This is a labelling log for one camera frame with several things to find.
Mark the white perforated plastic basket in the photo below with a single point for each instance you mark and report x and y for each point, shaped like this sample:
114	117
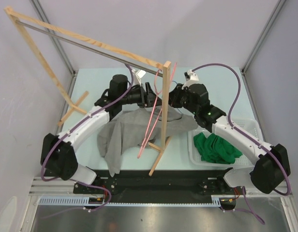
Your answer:
250	125

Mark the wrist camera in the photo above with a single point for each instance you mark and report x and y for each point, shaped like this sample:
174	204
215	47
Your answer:
138	75
191	78

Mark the wooden clothes rack frame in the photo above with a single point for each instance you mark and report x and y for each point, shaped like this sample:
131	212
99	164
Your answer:
163	69

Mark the grey adidas t shirt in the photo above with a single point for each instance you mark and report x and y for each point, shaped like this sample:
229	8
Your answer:
128	130

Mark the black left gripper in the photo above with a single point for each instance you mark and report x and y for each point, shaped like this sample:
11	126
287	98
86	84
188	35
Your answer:
147	97

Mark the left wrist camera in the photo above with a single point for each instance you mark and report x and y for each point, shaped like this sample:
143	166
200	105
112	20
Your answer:
138	75

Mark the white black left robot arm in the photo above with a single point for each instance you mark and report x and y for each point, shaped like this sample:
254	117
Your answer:
58	151

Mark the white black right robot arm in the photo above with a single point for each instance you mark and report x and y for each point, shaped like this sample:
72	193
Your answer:
271	163

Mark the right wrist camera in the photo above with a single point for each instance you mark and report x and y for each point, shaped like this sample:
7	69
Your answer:
191	78

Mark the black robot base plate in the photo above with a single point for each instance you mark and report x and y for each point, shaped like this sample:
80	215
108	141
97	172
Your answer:
170	187

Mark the pink wire hanger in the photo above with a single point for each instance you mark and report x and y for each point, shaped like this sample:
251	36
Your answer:
147	133

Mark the steel hanging rod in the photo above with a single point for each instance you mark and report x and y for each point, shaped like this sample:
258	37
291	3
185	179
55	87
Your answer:
91	49

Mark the green t shirt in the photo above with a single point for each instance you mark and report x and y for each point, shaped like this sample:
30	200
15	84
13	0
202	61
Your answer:
215	149

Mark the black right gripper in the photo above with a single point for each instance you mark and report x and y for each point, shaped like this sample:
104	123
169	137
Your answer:
173	96

